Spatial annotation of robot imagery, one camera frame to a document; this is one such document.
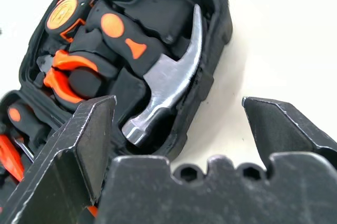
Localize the orange black tape measure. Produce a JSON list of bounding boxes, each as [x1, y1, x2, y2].
[[45, 0, 94, 43]]

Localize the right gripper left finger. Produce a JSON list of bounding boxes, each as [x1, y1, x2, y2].
[[0, 94, 117, 224]]

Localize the steel claw hammer black handle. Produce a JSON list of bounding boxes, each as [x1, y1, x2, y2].
[[84, 0, 204, 148]]

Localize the black orange handle screwdriver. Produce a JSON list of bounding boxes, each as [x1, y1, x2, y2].
[[6, 101, 54, 146]]

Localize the black plastic tool case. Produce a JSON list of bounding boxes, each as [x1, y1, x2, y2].
[[0, 0, 235, 224]]

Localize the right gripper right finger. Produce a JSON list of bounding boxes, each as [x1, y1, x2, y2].
[[241, 96, 337, 165]]

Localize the orange handled pliers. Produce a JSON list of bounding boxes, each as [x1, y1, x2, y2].
[[36, 49, 101, 105]]

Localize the orange test pen screwdriver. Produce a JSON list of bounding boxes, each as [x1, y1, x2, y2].
[[0, 133, 26, 183]]

